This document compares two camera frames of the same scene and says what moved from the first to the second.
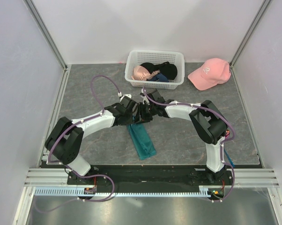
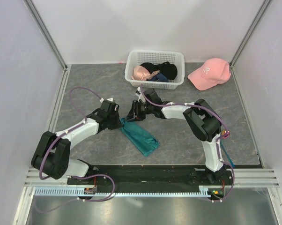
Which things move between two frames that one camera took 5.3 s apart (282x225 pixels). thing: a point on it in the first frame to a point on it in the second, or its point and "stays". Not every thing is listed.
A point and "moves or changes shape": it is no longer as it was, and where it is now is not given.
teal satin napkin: (142, 141) moves or changes shape
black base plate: (150, 178) stays
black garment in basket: (166, 68) stays
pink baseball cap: (214, 71) stays
